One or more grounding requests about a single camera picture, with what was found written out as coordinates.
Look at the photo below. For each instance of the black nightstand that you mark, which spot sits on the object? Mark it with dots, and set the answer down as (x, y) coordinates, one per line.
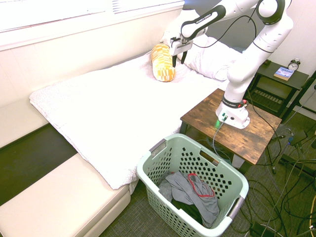
(293, 82)

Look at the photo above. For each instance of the black twin-bell alarm clock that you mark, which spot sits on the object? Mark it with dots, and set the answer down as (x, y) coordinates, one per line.
(293, 65)

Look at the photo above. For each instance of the rustic wooden side table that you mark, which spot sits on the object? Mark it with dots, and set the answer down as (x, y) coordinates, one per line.
(247, 140)

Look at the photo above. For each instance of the white textured bed blanket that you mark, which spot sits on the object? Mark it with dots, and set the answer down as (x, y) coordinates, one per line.
(111, 103)

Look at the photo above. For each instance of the white bed pillow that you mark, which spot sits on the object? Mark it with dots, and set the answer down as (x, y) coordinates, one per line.
(209, 61)
(170, 29)

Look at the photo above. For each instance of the grey garment with red trim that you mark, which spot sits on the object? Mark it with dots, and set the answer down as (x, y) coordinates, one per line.
(190, 197)

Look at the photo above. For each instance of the orange white patterned pillow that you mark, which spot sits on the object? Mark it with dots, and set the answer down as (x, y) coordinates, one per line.
(163, 64)

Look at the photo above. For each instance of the black camera stand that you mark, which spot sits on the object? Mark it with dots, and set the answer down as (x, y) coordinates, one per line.
(300, 98)

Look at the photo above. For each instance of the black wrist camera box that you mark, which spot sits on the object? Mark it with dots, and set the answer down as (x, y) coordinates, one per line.
(174, 39)

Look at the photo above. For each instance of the mint green laundry basket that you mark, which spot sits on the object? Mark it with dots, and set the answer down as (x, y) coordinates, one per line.
(172, 148)

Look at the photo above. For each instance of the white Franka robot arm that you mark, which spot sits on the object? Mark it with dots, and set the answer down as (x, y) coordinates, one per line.
(239, 71)

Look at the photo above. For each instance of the cream upholstered bed base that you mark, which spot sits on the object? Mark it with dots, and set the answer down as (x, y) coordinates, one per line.
(61, 197)

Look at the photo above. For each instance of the white window blind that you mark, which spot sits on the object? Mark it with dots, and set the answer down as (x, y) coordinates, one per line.
(49, 12)

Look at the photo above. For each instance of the blue cover book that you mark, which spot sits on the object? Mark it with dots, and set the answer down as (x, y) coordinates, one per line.
(284, 73)

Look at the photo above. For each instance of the black garment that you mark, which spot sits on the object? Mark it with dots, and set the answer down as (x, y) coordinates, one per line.
(190, 212)

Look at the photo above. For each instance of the black power adapter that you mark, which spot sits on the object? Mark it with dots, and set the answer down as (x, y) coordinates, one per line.
(256, 230)

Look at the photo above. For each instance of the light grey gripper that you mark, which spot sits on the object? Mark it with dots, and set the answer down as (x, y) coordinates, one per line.
(180, 47)

